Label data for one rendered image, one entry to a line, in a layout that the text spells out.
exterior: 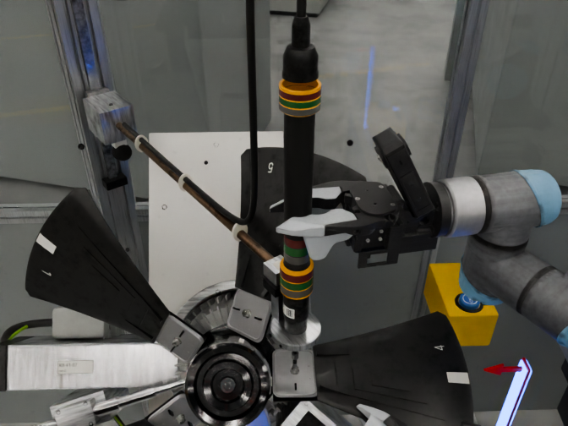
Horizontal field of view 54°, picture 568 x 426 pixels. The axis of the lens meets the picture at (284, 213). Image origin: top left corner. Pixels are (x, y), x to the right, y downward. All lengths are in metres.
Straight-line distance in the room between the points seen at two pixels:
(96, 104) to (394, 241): 0.71
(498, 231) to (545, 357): 1.43
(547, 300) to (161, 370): 0.60
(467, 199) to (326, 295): 1.07
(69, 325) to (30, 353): 0.07
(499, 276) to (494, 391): 1.48
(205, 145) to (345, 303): 0.85
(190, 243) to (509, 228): 0.58
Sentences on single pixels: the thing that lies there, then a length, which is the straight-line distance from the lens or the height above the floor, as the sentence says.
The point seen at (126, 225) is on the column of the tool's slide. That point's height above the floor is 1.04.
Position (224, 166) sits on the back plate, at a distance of 1.08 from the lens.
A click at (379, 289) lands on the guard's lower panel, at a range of 1.74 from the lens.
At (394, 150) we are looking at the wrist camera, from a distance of 0.62.
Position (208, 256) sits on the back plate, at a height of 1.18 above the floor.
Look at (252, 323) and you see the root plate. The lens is 0.84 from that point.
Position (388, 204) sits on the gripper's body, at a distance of 0.67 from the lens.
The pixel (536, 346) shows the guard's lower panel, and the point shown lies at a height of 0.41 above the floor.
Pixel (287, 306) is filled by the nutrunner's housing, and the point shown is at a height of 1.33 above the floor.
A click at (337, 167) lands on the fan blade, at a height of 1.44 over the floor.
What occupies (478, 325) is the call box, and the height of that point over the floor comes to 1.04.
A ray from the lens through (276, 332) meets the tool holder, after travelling 0.78.
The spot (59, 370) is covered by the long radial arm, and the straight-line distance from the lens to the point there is 1.02.
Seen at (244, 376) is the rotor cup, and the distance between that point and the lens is 0.79.
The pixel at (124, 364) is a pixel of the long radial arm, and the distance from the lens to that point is 0.99.
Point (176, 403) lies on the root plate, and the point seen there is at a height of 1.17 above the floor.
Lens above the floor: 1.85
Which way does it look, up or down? 35 degrees down
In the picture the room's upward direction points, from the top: straight up
